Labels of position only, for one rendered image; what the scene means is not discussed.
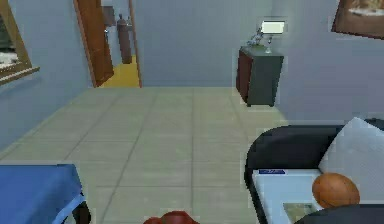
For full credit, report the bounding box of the dark grey side cabinet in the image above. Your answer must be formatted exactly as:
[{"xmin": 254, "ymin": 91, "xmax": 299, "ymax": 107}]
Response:
[{"xmin": 235, "ymin": 45, "xmax": 285, "ymax": 108}]

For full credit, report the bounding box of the small grey statue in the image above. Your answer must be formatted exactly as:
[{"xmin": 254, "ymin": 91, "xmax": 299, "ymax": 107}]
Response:
[{"xmin": 247, "ymin": 27, "xmax": 264, "ymax": 48}]

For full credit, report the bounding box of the brown tall cylinder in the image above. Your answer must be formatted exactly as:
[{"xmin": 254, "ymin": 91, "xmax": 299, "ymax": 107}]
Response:
[{"xmin": 116, "ymin": 13, "xmax": 133, "ymax": 65}]

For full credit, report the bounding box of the black sofa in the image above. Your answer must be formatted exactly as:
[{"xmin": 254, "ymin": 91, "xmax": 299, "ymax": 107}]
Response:
[{"xmin": 244, "ymin": 118, "xmax": 384, "ymax": 224}]

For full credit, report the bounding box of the red round object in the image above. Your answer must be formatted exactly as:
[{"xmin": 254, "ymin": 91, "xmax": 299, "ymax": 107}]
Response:
[{"xmin": 142, "ymin": 210, "xmax": 201, "ymax": 224}]

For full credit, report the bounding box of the white shade table lamp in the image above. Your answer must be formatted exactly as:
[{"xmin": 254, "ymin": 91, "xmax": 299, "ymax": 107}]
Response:
[{"xmin": 259, "ymin": 19, "xmax": 287, "ymax": 54}]

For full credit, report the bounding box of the brown wooden room door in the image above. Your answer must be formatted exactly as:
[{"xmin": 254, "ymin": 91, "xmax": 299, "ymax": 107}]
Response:
[{"xmin": 72, "ymin": 0, "xmax": 115, "ymax": 88}]

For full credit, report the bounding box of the green square book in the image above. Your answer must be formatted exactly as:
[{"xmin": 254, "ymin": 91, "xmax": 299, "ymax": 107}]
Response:
[{"xmin": 282, "ymin": 202, "xmax": 318, "ymax": 224}]

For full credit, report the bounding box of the orange basketball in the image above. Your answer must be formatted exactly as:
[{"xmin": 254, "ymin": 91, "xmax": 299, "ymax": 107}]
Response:
[{"xmin": 311, "ymin": 172, "xmax": 362, "ymax": 210}]

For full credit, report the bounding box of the pale grey pillow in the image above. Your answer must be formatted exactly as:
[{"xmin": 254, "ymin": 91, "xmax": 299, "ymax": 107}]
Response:
[{"xmin": 318, "ymin": 116, "xmax": 384, "ymax": 203}]

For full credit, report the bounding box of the blue table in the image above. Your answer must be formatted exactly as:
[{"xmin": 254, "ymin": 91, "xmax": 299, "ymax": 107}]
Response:
[{"xmin": 0, "ymin": 163, "xmax": 92, "ymax": 224}]

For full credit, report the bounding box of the wooden framed window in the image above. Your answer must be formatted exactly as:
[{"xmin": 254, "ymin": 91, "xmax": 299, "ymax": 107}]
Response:
[{"xmin": 0, "ymin": 0, "xmax": 41, "ymax": 85}]

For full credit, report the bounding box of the brown framed wall picture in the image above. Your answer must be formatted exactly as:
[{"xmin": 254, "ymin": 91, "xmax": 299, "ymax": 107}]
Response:
[{"xmin": 331, "ymin": 0, "xmax": 384, "ymax": 41}]

